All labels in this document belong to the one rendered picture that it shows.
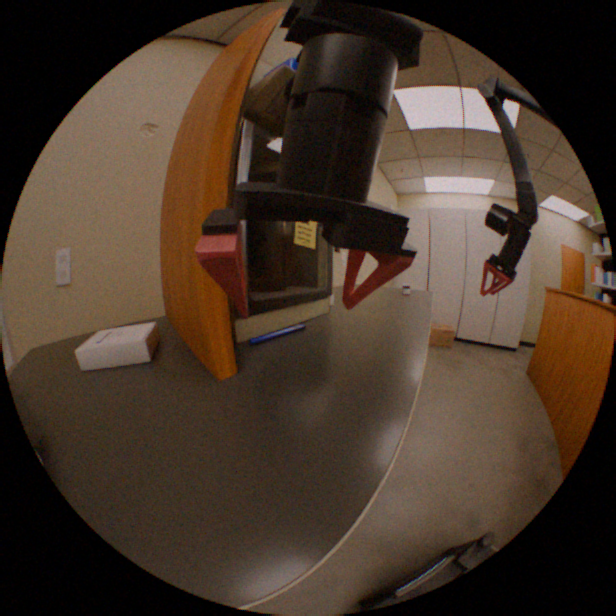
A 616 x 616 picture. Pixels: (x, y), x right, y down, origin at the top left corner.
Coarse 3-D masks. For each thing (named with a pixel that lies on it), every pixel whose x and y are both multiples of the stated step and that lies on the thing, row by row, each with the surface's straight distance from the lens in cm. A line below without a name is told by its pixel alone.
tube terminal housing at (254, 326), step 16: (256, 64) 68; (256, 80) 60; (240, 112) 49; (304, 304) 46; (320, 304) 52; (240, 320) 34; (256, 320) 36; (272, 320) 39; (288, 320) 42; (304, 320) 47; (240, 336) 35; (256, 336) 37
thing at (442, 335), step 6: (432, 324) 315; (438, 324) 322; (444, 324) 329; (432, 330) 299; (438, 330) 300; (444, 330) 302; (450, 330) 303; (432, 336) 302; (438, 336) 303; (444, 336) 304; (450, 336) 306; (432, 342) 306; (438, 342) 307; (444, 342) 308; (450, 342) 310
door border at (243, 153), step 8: (248, 128) 43; (240, 136) 41; (248, 136) 42; (248, 144) 41; (240, 152) 38; (248, 152) 40; (248, 160) 39; (240, 168) 37; (248, 168) 38; (240, 176) 36; (240, 224) 33; (248, 312) 34
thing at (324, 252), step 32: (256, 128) 45; (256, 160) 40; (256, 224) 35; (288, 224) 40; (320, 224) 50; (256, 256) 34; (288, 256) 39; (320, 256) 48; (256, 288) 34; (288, 288) 39; (320, 288) 49
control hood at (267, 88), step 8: (272, 72) 50; (280, 72) 48; (288, 72) 48; (264, 80) 49; (272, 80) 47; (280, 80) 47; (256, 88) 50; (264, 88) 46; (272, 88) 47; (280, 88) 47; (248, 96) 51; (256, 96) 46; (264, 96) 46; (272, 96) 47; (248, 104) 47; (256, 104) 46; (264, 104) 46; (248, 112) 46; (256, 112) 46; (264, 112) 46; (256, 120) 48; (264, 120) 47; (272, 120) 48; (272, 128) 49; (280, 128) 49
